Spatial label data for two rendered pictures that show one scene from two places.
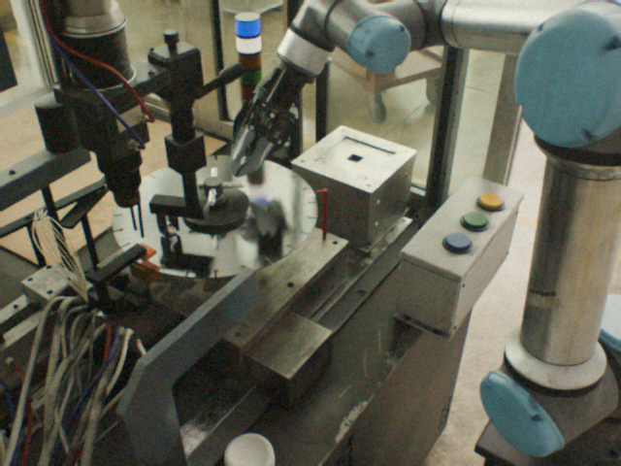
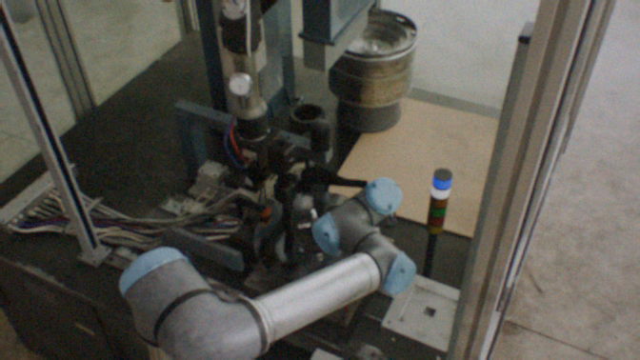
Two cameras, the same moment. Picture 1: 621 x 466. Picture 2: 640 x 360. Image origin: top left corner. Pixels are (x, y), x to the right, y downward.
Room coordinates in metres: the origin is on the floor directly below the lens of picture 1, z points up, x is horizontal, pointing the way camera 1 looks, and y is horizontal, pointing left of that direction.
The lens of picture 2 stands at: (0.72, -0.93, 2.17)
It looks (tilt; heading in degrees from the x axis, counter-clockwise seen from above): 43 degrees down; 83
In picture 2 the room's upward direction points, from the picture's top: 1 degrees counter-clockwise
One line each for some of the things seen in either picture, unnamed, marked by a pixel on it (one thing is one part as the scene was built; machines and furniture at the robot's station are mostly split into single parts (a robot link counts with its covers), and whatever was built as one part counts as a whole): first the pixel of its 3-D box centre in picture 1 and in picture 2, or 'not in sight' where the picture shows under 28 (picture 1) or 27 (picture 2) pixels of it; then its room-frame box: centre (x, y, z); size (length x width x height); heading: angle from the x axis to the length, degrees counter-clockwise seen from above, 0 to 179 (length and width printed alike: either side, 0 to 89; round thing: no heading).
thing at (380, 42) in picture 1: (376, 33); (347, 230); (0.88, -0.10, 1.23); 0.11 x 0.11 x 0.08; 31
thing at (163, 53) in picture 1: (179, 105); (283, 170); (0.78, 0.17, 1.17); 0.06 x 0.05 x 0.20; 136
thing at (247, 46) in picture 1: (248, 42); (440, 188); (1.15, 0.11, 1.11); 0.05 x 0.04 x 0.03; 55
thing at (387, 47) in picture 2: not in sight; (370, 75); (1.14, 0.89, 0.93); 0.31 x 0.31 x 0.36
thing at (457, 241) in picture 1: (457, 244); not in sight; (0.83, -0.24, 0.90); 0.04 x 0.04 x 0.02
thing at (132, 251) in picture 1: (125, 277); (252, 212); (0.69, 0.26, 0.95); 0.10 x 0.03 x 0.07; 145
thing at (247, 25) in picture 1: (247, 24); (442, 178); (1.15, 0.11, 1.14); 0.05 x 0.04 x 0.03; 55
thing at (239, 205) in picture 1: (214, 202); (316, 231); (0.85, 0.15, 0.96); 0.11 x 0.11 x 0.03
